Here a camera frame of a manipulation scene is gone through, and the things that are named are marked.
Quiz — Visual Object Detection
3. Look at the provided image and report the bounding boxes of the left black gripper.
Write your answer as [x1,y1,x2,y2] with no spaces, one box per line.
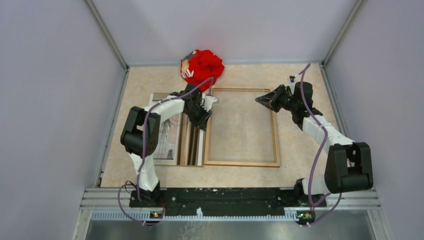
[184,102,213,131]

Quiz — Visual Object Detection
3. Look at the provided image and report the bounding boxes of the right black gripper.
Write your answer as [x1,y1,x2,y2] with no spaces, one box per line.
[255,84,298,113]

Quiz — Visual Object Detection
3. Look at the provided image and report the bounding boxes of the photo with glass sheet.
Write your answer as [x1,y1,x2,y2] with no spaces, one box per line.
[149,93,200,166]

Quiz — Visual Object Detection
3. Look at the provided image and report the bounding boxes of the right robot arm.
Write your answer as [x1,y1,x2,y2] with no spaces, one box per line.
[255,82,374,206]

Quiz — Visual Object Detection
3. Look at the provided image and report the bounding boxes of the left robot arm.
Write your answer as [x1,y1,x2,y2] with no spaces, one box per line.
[120,83,218,207]

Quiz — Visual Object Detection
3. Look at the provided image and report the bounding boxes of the red crumpled cloth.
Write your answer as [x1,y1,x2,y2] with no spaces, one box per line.
[180,49,225,92]

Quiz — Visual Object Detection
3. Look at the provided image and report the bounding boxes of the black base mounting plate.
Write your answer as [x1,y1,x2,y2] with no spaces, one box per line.
[129,187,310,217]

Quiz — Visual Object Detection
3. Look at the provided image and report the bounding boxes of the left controller board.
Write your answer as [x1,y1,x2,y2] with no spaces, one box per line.
[149,211,164,219]

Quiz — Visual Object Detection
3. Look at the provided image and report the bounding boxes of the controller board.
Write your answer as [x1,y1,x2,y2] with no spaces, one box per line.
[296,211,316,222]
[149,211,164,219]

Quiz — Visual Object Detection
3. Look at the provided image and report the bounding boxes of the right controller board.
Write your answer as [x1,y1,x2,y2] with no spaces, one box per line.
[296,211,316,222]

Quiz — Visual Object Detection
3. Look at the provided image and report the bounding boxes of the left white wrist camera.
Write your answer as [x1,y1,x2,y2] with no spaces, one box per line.
[202,95,219,112]

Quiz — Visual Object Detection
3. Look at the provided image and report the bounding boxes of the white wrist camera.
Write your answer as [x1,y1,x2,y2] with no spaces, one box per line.
[288,74,299,94]
[202,95,219,112]

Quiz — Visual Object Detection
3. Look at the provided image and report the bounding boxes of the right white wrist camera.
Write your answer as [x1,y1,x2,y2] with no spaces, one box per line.
[288,74,299,94]

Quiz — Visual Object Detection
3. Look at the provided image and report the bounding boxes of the aluminium rail front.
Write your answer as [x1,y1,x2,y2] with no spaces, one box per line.
[80,188,381,222]

